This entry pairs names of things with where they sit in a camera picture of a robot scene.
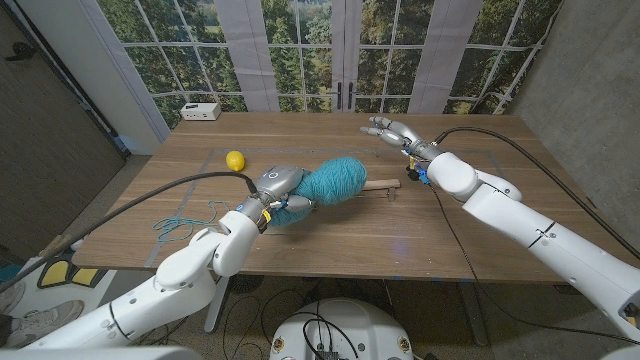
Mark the white power strip box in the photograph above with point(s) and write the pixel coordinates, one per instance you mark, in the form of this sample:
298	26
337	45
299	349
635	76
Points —
200	111

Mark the printed window backdrop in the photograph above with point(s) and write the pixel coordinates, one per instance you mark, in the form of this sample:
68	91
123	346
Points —
500	50

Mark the white floor board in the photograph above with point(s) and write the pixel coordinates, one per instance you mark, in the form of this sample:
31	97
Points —
100	295

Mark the grey sneaker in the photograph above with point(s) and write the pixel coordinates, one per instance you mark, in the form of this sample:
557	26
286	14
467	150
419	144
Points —
45	322
7	297

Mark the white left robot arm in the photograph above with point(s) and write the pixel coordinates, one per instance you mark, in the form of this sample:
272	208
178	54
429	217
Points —
190	280

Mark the black wall hook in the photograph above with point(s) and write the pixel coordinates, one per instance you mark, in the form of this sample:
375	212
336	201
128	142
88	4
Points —
21	50

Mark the white table leg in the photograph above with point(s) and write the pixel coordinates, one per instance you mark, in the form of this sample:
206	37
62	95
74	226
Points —
217	305

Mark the wooden floor block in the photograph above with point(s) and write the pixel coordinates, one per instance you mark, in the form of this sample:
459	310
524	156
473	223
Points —
57	246

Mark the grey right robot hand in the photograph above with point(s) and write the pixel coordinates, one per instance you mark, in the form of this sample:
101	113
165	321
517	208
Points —
406	137

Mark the yellow black foot pedal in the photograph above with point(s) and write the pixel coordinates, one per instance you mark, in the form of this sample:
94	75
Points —
55	273

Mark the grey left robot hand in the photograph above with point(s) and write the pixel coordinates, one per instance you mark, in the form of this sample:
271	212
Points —
280	182

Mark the round black floor fan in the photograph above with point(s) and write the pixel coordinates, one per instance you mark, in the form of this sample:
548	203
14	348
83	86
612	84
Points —
245	283

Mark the teal yarn skein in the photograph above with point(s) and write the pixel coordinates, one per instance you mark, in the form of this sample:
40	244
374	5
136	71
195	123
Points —
335	180

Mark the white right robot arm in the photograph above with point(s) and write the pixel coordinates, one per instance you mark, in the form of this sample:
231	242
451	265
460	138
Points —
525	230

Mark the yellow lemon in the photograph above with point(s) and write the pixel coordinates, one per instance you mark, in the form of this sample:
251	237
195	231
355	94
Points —
235	161

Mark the wooden rod with metal hook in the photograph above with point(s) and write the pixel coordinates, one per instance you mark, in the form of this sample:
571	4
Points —
382	184

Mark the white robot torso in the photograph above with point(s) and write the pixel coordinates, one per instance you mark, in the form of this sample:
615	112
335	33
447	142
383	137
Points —
345	330

